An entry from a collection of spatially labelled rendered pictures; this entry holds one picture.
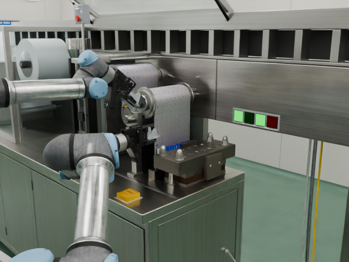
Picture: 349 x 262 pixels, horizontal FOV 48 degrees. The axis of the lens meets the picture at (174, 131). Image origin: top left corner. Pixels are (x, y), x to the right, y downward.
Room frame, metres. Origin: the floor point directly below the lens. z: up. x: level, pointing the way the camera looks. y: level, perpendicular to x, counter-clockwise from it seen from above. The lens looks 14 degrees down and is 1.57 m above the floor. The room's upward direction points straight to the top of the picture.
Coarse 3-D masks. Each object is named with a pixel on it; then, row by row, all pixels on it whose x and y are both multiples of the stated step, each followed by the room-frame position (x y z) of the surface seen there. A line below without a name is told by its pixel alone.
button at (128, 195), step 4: (120, 192) 1.49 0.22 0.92; (124, 192) 1.49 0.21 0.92; (128, 192) 1.49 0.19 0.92; (132, 192) 1.49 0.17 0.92; (136, 192) 1.49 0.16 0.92; (120, 196) 1.47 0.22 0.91; (124, 196) 1.45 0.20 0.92; (128, 196) 1.45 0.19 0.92; (132, 196) 1.46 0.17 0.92; (136, 196) 1.48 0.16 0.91; (124, 200) 1.45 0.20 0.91; (128, 200) 1.45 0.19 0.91
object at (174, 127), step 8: (168, 112) 1.79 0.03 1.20; (176, 112) 1.83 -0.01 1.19; (184, 112) 1.87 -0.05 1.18; (160, 120) 1.75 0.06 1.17; (168, 120) 1.79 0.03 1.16; (176, 120) 1.83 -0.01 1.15; (184, 120) 1.87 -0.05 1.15; (160, 128) 1.75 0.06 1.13; (168, 128) 1.79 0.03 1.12; (176, 128) 1.83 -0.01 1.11; (184, 128) 1.87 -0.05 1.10; (160, 136) 1.75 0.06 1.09; (168, 136) 1.79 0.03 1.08; (176, 136) 1.83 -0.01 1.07; (184, 136) 1.87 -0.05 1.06; (160, 144) 1.75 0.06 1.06; (168, 144) 1.79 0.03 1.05
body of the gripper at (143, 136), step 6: (132, 126) 1.68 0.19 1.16; (138, 126) 1.68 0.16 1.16; (120, 132) 1.62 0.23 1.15; (126, 132) 1.59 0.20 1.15; (132, 132) 1.62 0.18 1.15; (138, 132) 1.63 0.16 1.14; (144, 132) 1.64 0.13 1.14; (132, 138) 1.62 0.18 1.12; (138, 138) 1.62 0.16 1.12; (144, 138) 1.66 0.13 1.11; (138, 144) 1.62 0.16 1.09
